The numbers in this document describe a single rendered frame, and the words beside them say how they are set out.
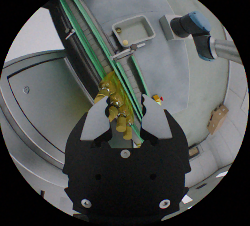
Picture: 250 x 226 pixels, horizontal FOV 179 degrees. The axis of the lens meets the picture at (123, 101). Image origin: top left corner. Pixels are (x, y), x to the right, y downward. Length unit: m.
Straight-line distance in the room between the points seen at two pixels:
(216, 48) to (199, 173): 6.22
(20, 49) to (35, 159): 0.30
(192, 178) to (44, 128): 6.27
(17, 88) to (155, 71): 0.71
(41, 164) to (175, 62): 0.85
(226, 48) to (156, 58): 0.47
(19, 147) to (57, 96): 0.19
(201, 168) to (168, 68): 6.23
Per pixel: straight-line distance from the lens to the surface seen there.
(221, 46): 0.44
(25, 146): 0.23
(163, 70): 0.66
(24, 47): 0.35
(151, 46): 0.62
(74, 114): 0.30
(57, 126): 0.25
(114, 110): 0.23
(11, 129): 0.24
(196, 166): 6.30
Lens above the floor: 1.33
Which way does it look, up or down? 58 degrees down
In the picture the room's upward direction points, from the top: 178 degrees counter-clockwise
